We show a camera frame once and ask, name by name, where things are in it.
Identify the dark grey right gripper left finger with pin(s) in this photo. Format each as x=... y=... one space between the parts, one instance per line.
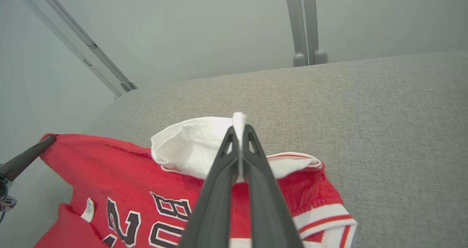
x=214 y=204

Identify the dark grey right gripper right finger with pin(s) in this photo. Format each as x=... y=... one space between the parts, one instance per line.
x=268 y=204

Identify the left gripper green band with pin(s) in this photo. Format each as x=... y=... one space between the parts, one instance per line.
x=5 y=200

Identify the red basketball jersey number 23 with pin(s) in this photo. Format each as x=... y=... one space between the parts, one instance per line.
x=128 y=175

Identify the grey fabric sofa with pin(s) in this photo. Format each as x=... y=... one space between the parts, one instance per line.
x=365 y=131

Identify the grey double partition post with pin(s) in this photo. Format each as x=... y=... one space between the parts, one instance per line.
x=297 y=21

